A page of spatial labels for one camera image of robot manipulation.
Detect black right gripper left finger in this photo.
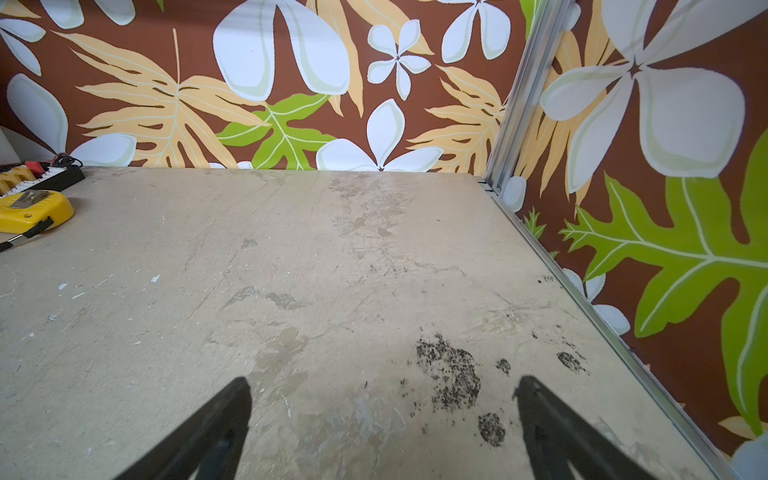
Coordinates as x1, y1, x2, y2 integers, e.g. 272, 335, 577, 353
117, 377, 252, 479

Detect tape measure black strap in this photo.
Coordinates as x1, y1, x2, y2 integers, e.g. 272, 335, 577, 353
0, 218, 55, 253

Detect aluminium corner frame post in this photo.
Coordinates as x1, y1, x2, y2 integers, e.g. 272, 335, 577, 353
485, 0, 576, 195

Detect black charging board yellow connectors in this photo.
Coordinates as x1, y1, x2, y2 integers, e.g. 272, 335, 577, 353
1, 162, 85, 198

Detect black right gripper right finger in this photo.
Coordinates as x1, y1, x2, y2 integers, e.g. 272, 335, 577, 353
515, 375, 654, 480

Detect yellow tape measure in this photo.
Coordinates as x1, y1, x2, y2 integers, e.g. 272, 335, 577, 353
1, 190, 74, 234

